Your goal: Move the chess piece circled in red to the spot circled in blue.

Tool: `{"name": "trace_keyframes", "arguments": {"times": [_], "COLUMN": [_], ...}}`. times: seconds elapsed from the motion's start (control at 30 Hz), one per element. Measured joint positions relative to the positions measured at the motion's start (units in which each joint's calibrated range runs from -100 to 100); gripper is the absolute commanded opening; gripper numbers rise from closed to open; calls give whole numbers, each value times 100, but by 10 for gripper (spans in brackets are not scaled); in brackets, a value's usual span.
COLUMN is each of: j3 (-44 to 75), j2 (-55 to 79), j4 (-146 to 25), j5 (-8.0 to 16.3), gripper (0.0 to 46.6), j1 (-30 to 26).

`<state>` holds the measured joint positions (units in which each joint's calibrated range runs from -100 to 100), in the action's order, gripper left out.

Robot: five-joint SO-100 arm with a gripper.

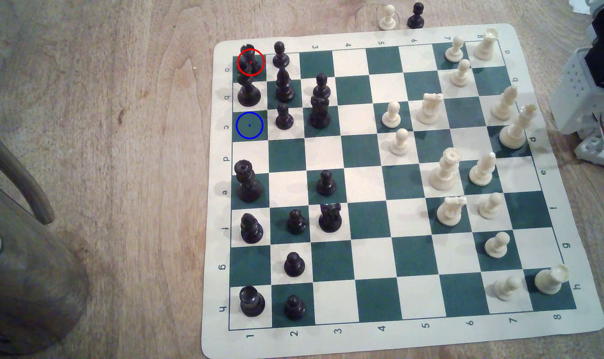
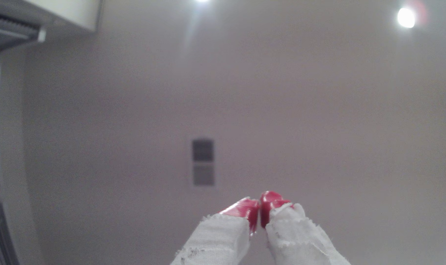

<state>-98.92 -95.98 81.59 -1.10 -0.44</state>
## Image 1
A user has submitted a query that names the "black rook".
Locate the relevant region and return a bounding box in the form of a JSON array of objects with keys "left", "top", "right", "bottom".
[
  {"left": 239, "top": 285, "right": 266, "bottom": 318},
  {"left": 238, "top": 44, "right": 264, "bottom": 78}
]

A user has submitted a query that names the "black queen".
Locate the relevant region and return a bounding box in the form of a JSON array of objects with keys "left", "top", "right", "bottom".
[{"left": 275, "top": 67, "right": 296, "bottom": 103}]

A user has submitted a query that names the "black pawn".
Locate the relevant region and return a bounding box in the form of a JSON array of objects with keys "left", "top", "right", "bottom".
[
  {"left": 407, "top": 2, "right": 425, "bottom": 29},
  {"left": 275, "top": 103, "right": 295, "bottom": 131},
  {"left": 313, "top": 73, "right": 332, "bottom": 99},
  {"left": 284, "top": 295, "right": 307, "bottom": 321},
  {"left": 284, "top": 252, "right": 306, "bottom": 278},
  {"left": 286, "top": 209, "right": 308, "bottom": 235},
  {"left": 272, "top": 41, "right": 290, "bottom": 69},
  {"left": 316, "top": 170, "right": 337, "bottom": 196}
]

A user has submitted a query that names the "green and white chess mat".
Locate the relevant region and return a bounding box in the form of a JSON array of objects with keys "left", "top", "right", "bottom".
[{"left": 201, "top": 23, "right": 604, "bottom": 359}]

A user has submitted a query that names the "brown container with handle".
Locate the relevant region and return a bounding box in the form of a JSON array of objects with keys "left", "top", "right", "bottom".
[{"left": 0, "top": 122, "right": 90, "bottom": 356}]

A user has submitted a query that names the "white king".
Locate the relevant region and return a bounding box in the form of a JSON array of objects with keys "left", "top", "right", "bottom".
[{"left": 499, "top": 104, "right": 538, "bottom": 150}]

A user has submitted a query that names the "white rook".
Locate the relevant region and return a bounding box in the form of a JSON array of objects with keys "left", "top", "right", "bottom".
[
  {"left": 474, "top": 28, "right": 499, "bottom": 62},
  {"left": 534, "top": 264, "right": 570, "bottom": 295}
]

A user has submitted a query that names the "black king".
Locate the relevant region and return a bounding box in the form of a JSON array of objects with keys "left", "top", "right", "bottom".
[{"left": 234, "top": 160, "right": 264, "bottom": 202}]

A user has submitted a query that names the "white queen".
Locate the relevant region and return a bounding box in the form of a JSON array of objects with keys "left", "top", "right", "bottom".
[{"left": 428, "top": 148, "right": 461, "bottom": 191}]

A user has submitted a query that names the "black knight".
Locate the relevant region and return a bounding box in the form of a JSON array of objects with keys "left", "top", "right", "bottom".
[
  {"left": 309, "top": 96, "right": 332, "bottom": 130},
  {"left": 318, "top": 203, "right": 343, "bottom": 233}
]

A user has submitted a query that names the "white bishop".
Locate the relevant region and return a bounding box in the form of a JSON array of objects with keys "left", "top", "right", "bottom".
[
  {"left": 469, "top": 152, "right": 497, "bottom": 186},
  {"left": 491, "top": 85, "right": 519, "bottom": 122}
]

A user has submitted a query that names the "white knight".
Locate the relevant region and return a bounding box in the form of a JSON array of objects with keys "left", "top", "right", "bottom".
[
  {"left": 436, "top": 195, "right": 467, "bottom": 227},
  {"left": 416, "top": 93, "right": 444, "bottom": 125}
]

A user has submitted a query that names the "white pawn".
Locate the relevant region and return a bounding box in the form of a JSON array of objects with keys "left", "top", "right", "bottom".
[
  {"left": 379, "top": 4, "right": 398, "bottom": 31},
  {"left": 450, "top": 59, "right": 471, "bottom": 88},
  {"left": 445, "top": 35, "right": 465, "bottom": 63},
  {"left": 479, "top": 192, "right": 503, "bottom": 220},
  {"left": 382, "top": 101, "right": 402, "bottom": 129},
  {"left": 485, "top": 231, "right": 511, "bottom": 258},
  {"left": 389, "top": 128, "right": 411, "bottom": 156},
  {"left": 494, "top": 274, "right": 524, "bottom": 302}
]

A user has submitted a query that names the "black bishop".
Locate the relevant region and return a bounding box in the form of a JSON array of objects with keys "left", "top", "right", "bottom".
[
  {"left": 236, "top": 76, "right": 262, "bottom": 107},
  {"left": 240, "top": 213, "right": 264, "bottom": 244}
]

